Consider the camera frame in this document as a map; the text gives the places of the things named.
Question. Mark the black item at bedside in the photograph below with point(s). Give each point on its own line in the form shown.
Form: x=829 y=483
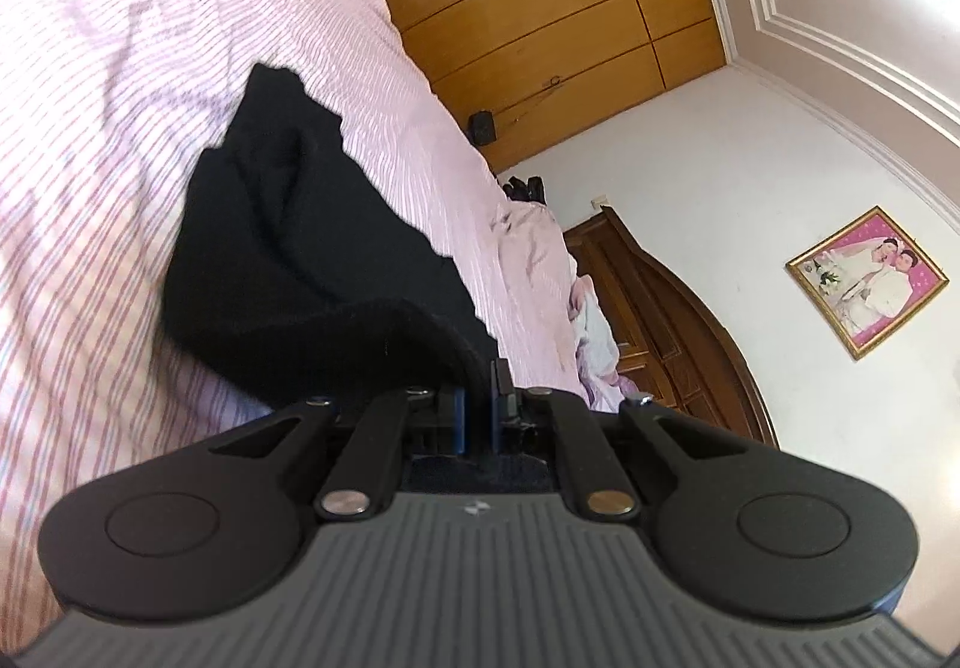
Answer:
x=530 y=190

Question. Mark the pink crumpled blanket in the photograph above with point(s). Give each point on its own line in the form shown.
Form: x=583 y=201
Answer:
x=547 y=295

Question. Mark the white wall socket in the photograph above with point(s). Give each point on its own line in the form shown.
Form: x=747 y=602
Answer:
x=598 y=200

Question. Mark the white light cloth bundle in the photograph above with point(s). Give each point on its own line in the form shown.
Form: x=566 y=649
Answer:
x=597 y=353

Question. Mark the gold framed wedding photo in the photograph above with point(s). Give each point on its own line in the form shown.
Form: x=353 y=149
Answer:
x=868 y=279

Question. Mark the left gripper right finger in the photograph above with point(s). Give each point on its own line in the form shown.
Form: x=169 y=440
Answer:
x=558 y=427

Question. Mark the pink checked bed sheet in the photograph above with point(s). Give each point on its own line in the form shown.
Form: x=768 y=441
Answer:
x=106 y=107

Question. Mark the purple ruffled pillow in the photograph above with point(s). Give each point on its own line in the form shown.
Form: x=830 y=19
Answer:
x=606 y=392

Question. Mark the black garment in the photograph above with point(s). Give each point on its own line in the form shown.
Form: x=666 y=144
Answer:
x=291 y=276

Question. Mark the small black handbag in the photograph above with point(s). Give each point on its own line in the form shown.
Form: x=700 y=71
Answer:
x=481 y=129

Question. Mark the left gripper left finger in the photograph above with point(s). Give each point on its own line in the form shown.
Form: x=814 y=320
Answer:
x=388 y=438

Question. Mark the dark wooden headboard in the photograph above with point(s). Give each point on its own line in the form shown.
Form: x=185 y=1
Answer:
x=670 y=343

